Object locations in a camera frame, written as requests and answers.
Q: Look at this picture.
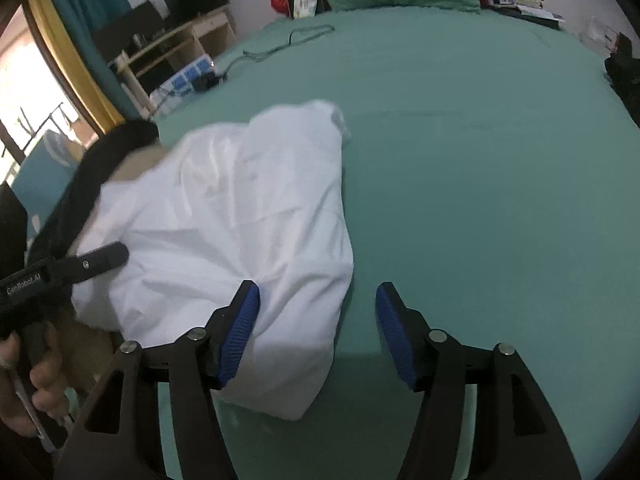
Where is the black bag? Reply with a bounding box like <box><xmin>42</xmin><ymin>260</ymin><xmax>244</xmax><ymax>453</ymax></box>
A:
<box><xmin>604</xmin><ymin>32</ymin><xmax>640</xmax><ymax>127</ymax></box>

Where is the white and blue power strip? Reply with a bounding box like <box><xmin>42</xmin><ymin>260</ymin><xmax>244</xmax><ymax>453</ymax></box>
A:
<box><xmin>150</xmin><ymin>54</ymin><xmax>217</xmax><ymax>107</ymax></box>

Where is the bed with green sheet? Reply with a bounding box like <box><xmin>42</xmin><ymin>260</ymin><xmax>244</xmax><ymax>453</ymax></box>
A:
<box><xmin>145</xmin><ymin>5</ymin><xmax>640</xmax><ymax>480</ymax></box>

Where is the light wooden desk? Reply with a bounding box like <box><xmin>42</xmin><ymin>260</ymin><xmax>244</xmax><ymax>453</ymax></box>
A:
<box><xmin>110</xmin><ymin>4</ymin><xmax>239</xmax><ymax>117</ymax></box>

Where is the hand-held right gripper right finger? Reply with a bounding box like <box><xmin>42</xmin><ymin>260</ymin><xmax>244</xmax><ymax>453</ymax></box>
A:
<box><xmin>375</xmin><ymin>281</ymin><xmax>583</xmax><ymax>480</ymax></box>

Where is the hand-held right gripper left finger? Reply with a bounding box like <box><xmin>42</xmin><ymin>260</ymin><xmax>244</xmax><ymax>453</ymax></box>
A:
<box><xmin>52</xmin><ymin>280</ymin><xmax>262</xmax><ymax>480</ymax></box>

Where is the white fan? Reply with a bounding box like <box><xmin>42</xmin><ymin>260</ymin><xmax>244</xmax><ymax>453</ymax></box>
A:
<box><xmin>42</xmin><ymin>129</ymin><xmax>79</xmax><ymax>167</ymax></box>

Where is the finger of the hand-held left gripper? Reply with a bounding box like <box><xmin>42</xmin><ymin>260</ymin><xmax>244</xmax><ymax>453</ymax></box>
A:
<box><xmin>49</xmin><ymin>241</ymin><xmax>131</xmax><ymax>285</ymax></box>

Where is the black cloth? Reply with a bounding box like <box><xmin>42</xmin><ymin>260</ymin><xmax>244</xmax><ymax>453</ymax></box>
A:
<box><xmin>27</xmin><ymin>120</ymin><xmax>160</xmax><ymax>272</ymax></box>

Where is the window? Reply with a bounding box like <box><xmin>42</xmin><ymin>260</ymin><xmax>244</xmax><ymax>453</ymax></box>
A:
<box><xmin>0</xmin><ymin>4</ymin><xmax>102</xmax><ymax>182</ymax></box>

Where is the black cable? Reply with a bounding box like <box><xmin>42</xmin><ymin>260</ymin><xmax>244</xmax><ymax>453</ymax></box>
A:
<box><xmin>242</xmin><ymin>24</ymin><xmax>336</xmax><ymax>62</ymax></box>

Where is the black monitor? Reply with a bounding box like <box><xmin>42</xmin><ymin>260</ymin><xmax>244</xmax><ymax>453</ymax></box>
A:
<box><xmin>92</xmin><ymin>0</ymin><xmax>167</xmax><ymax>64</ymax></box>

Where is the person's left hand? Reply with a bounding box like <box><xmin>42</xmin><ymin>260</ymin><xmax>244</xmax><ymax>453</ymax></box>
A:
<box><xmin>0</xmin><ymin>321</ymin><xmax>76</xmax><ymax>438</ymax></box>

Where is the white large garment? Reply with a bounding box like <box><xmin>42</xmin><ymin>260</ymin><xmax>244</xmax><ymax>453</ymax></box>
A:
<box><xmin>70</xmin><ymin>100</ymin><xmax>356</xmax><ymax>422</ymax></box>

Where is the black power adapter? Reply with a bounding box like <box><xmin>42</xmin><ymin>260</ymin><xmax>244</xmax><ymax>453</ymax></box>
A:
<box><xmin>194</xmin><ymin>72</ymin><xmax>229</xmax><ymax>92</ymax></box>

